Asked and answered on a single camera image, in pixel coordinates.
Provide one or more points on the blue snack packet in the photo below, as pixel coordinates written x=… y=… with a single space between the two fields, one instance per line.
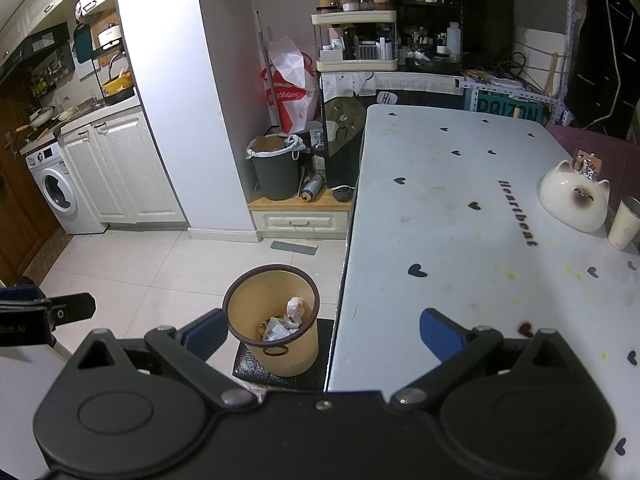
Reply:
x=277 y=330

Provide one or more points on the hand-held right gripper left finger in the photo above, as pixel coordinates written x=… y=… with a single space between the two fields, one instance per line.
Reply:
x=205 y=332

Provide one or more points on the white washing machine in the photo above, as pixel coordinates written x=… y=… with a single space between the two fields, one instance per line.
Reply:
x=60 y=190

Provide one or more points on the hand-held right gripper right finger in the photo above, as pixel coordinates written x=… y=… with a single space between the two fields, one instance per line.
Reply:
x=442 y=335

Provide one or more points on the spray can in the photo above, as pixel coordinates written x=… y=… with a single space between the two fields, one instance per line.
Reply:
x=311 y=188

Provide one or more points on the black bowl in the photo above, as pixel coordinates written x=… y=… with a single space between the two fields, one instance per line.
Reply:
x=343 y=195

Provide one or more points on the white rice cooker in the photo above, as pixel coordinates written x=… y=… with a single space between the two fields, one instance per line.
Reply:
x=110 y=36

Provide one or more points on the brown paper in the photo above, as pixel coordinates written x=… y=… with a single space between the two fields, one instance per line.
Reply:
x=262 y=329

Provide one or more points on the maroon cloth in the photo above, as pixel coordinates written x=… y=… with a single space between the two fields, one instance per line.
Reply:
x=600 y=140

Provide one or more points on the red and white shopping bag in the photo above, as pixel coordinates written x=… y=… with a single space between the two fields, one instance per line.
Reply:
x=292 y=100

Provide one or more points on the teal printed sign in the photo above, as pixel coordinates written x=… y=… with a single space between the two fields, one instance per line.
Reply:
x=507 y=107

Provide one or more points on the black jacket with white trim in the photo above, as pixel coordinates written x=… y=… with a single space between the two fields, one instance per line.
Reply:
x=605 y=70

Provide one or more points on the black cosmetics shelf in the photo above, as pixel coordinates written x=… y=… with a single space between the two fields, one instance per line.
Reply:
x=430 y=15

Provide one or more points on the white cat-shaped ceramic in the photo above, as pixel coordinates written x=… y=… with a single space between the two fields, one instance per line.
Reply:
x=565 y=195

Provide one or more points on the black range hood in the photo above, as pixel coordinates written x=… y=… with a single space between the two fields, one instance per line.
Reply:
x=35 y=50

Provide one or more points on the white tissue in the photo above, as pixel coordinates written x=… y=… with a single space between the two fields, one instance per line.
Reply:
x=295 y=312

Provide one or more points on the yellow pot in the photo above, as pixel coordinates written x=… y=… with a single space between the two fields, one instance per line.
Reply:
x=119 y=86

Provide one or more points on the white plastic bottle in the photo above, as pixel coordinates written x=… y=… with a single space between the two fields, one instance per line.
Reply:
x=453 y=40

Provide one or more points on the grey metal shelving rack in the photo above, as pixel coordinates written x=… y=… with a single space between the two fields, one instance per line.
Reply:
x=570 y=35

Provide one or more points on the teal cutting board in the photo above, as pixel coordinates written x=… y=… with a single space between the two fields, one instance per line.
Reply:
x=82 y=45

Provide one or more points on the dark grey lined bin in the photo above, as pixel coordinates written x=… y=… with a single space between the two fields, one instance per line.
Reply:
x=275 y=175

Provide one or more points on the cream storage rack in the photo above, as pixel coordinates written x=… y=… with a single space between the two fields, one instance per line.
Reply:
x=355 y=17

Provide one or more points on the white frying pan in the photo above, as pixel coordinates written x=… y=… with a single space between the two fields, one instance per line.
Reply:
x=40 y=117

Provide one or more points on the small brown card ornament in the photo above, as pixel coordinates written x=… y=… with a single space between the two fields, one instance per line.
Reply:
x=587 y=162

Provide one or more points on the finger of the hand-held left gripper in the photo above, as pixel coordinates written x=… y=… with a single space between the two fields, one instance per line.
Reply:
x=20 y=294
x=75 y=309

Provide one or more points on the grey floor strip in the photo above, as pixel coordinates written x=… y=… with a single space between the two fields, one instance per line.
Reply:
x=295 y=247

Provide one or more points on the beige plastic waste bin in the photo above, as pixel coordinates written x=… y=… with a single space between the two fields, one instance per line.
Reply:
x=295 y=355

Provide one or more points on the white cup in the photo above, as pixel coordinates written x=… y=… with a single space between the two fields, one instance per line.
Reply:
x=625 y=225

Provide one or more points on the white kitchen base cabinets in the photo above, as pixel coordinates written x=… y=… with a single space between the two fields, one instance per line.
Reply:
x=130 y=170

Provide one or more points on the low wooden drawer cabinet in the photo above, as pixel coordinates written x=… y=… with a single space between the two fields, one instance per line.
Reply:
x=300 y=222

